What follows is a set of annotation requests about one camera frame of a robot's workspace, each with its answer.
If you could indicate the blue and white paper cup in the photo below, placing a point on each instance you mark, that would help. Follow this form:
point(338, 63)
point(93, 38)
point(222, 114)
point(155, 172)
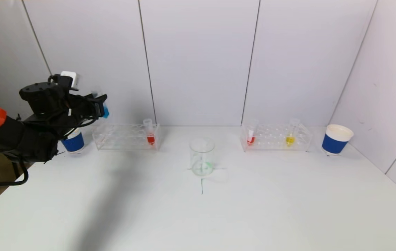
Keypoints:
point(335, 143)
point(74, 143)

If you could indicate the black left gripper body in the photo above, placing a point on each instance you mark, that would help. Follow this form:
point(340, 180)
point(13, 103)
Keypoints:
point(97, 104)

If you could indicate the clear acrylic test tube rack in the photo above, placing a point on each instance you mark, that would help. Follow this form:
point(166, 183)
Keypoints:
point(274, 141)
point(121, 137)

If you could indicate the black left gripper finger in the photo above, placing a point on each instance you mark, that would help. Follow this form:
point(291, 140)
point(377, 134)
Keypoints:
point(98, 111)
point(96, 98)

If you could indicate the test tube with blue pigment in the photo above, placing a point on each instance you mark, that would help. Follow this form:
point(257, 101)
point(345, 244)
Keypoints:
point(106, 111)

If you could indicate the test tube with yellow pigment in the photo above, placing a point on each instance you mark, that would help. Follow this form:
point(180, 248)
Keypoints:
point(290, 140)

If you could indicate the test tube with red pigment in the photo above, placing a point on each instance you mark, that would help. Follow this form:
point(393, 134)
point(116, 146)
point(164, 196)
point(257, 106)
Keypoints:
point(251, 140)
point(150, 138)

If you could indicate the clear glass beaker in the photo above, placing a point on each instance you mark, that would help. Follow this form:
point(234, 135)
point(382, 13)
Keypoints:
point(202, 160)

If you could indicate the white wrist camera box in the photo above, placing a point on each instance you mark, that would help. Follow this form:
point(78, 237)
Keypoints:
point(72, 78)

